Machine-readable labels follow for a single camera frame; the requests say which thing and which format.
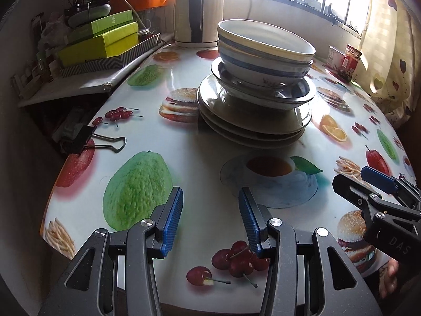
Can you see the white tin can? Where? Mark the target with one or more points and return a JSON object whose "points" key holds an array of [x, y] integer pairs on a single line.
{"points": [[335, 57]]}

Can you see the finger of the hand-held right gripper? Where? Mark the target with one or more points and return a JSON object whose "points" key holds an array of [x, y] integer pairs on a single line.
{"points": [[348, 187], [378, 177]]}

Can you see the cream curtain with hearts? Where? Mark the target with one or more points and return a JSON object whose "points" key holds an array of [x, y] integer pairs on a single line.
{"points": [[388, 39]]}

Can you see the food print tablecloth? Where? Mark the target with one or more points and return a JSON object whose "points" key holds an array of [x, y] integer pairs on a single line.
{"points": [[197, 171]]}

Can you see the glass jar with red label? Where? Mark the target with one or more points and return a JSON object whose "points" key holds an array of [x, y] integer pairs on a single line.
{"points": [[350, 62]]}

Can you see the cream plate with brown emblem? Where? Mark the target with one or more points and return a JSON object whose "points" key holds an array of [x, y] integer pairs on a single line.
{"points": [[304, 117], [263, 144]]}

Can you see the plain cream plate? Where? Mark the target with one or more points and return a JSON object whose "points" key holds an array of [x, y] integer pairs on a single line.
{"points": [[263, 136]]}

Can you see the zigzag patterned tray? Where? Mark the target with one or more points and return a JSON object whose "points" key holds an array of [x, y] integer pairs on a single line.
{"points": [[131, 57]]}

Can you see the grey green handheld device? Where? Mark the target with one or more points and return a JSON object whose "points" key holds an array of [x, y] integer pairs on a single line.
{"points": [[88, 14]]}

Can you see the person's right hand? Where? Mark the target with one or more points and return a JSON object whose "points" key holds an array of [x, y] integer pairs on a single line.
{"points": [[389, 276]]}

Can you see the thin lime green box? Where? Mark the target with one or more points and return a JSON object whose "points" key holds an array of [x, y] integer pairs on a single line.
{"points": [[111, 21]]}

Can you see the thick lime green box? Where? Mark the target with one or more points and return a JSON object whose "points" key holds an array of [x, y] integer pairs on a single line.
{"points": [[98, 47]]}

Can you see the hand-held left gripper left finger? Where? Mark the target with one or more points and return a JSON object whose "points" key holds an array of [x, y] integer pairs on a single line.
{"points": [[172, 223]]}

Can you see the stainless steel bowl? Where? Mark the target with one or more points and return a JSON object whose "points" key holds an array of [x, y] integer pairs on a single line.
{"points": [[289, 100]]}

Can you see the black binder clip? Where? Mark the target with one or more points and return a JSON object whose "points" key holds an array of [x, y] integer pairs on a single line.
{"points": [[77, 141]]}

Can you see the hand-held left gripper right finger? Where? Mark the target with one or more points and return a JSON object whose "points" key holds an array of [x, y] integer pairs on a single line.
{"points": [[249, 223]]}

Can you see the white side shelf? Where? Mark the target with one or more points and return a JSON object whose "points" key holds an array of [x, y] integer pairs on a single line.
{"points": [[82, 84]]}

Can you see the white and steel electric kettle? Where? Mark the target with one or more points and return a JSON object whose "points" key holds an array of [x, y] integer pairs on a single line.
{"points": [[197, 13]]}

